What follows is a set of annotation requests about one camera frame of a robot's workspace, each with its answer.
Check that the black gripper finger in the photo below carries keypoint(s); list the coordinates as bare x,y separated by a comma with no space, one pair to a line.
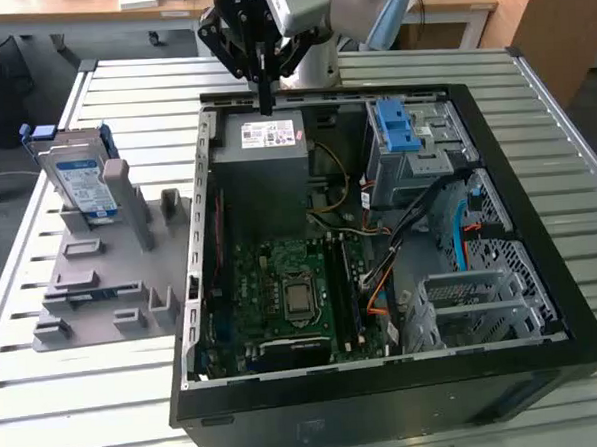
294,53
224,52

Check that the hard disk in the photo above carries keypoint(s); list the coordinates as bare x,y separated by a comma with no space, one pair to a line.
78,180

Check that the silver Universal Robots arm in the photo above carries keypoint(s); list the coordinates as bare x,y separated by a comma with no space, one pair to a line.
320,62

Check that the silver disk bay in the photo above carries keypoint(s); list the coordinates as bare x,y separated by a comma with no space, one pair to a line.
483,309

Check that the white box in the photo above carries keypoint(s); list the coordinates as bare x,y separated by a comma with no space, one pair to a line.
136,1

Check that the blue plastic drive latch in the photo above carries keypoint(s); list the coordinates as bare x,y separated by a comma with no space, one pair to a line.
396,128

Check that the grey power supply unit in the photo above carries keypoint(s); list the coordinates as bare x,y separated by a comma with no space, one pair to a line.
261,185

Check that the long wooden desk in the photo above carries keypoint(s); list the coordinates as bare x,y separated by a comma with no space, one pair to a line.
67,15

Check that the silver optical drive cage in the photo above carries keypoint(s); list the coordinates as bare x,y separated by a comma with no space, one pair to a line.
416,169

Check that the short wooden desk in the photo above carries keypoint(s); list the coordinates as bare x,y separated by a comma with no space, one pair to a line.
457,0

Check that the black mesh bin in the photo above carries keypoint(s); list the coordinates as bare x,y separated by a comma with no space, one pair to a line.
1,99

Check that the installed RAM stick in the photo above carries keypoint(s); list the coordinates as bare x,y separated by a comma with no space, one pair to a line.
350,281

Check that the green motherboard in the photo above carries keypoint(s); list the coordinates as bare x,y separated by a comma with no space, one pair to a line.
262,285

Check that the silver CPU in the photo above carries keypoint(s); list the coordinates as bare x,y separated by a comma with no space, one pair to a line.
298,299

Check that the grey parts rack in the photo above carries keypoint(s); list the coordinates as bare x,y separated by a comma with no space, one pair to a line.
106,273

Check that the brown wooden cabinet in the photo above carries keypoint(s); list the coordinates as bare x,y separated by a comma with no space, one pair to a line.
559,29

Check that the blue RAM stick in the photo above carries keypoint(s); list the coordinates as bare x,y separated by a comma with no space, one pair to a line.
92,294

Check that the black graphics card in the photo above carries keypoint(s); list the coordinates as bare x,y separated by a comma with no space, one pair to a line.
295,354

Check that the black PC case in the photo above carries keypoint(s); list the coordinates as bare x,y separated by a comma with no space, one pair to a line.
338,411

